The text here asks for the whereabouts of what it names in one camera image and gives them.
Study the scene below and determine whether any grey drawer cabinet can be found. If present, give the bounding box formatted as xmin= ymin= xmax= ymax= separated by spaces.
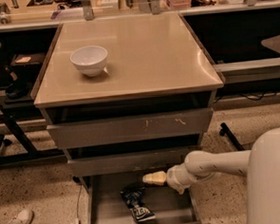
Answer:
xmin=26 ymin=9 xmax=235 ymax=224

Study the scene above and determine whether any middle grey drawer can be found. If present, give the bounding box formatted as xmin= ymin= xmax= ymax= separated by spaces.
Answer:
xmin=68 ymin=146 xmax=200 ymax=177

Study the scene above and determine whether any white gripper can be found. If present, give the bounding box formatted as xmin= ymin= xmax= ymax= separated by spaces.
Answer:
xmin=142 ymin=163 xmax=195 ymax=195

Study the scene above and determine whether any black wheeled stand base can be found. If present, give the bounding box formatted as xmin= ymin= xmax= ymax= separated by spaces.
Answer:
xmin=219 ymin=123 xmax=253 ymax=151

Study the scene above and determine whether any top grey drawer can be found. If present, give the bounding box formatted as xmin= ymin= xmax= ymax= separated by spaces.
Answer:
xmin=47 ymin=107 xmax=214 ymax=149

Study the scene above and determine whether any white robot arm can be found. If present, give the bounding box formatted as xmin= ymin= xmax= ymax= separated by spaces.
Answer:
xmin=143 ymin=128 xmax=280 ymax=224

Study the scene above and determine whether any white ceramic bowl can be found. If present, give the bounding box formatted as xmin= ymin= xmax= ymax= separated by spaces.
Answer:
xmin=70 ymin=46 xmax=108 ymax=77

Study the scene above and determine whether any blue chip bag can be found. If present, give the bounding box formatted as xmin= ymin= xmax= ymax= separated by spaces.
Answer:
xmin=121 ymin=187 xmax=155 ymax=222

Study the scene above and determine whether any bottom grey open drawer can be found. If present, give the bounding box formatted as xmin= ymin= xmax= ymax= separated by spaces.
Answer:
xmin=87 ymin=171 xmax=209 ymax=224

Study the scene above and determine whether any white shoe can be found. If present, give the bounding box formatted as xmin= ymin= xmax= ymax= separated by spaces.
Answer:
xmin=7 ymin=208 xmax=34 ymax=224

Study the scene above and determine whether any black desk frame left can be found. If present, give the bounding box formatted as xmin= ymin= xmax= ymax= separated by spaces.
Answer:
xmin=0 ymin=89 xmax=67 ymax=187

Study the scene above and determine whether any dark box on shelf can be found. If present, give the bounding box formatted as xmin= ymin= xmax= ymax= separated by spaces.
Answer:
xmin=10 ymin=52 xmax=46 ymax=73

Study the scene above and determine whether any black cable on floor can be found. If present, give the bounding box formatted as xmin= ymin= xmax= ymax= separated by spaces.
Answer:
xmin=71 ymin=183 xmax=86 ymax=224

